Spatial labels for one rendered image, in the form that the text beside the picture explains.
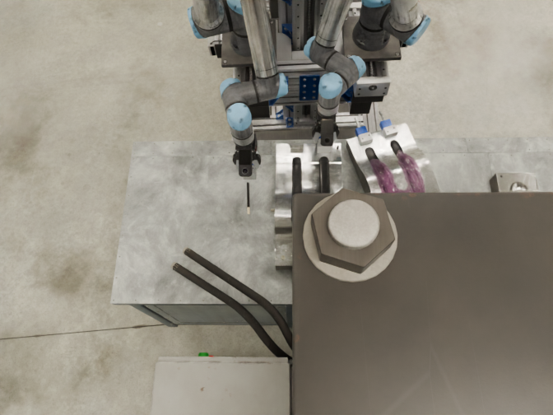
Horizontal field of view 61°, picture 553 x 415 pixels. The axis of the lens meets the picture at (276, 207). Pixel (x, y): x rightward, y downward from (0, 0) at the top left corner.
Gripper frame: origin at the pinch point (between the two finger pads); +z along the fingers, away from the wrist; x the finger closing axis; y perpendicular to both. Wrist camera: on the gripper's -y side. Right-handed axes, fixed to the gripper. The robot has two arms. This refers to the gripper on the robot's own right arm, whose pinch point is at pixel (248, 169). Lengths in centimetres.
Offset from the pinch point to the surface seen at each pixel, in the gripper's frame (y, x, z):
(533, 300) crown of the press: -70, -45, -106
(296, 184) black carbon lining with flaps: -3.1, -18.2, 7.3
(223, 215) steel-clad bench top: -13.2, 11.3, 15.1
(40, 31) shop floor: 158, 163, 95
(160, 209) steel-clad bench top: -10.6, 37.3, 15.1
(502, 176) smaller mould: 0, -98, 8
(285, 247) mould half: -28.5, -14.1, 9.1
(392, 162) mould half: 6, -56, 7
